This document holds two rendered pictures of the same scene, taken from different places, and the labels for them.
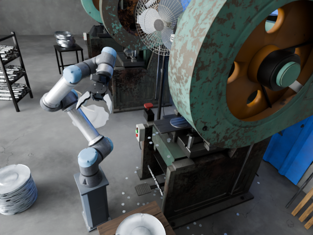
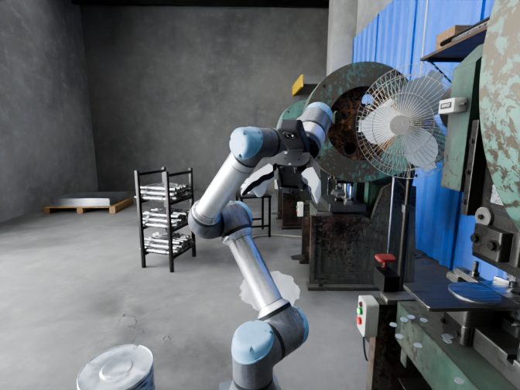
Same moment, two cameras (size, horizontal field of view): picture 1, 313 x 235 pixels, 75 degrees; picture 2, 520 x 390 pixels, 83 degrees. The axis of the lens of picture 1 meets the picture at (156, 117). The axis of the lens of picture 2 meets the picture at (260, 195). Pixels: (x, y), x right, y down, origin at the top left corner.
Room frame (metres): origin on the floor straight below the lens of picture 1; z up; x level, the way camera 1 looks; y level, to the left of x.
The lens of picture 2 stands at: (0.24, 0.09, 1.21)
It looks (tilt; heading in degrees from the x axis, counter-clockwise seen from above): 10 degrees down; 24
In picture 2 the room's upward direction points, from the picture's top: straight up
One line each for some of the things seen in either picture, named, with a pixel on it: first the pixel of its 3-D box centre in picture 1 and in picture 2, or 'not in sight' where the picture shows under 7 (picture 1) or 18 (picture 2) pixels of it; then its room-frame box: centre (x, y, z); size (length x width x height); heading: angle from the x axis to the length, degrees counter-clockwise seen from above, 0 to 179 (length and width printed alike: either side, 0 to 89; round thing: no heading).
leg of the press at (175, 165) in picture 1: (221, 173); not in sight; (1.07, -0.52, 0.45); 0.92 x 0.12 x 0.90; 115
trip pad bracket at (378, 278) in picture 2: (148, 120); (384, 292); (1.44, 0.06, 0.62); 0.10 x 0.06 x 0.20; 25
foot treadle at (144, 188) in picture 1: (168, 183); not in sight; (1.20, -0.15, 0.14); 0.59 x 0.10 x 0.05; 115
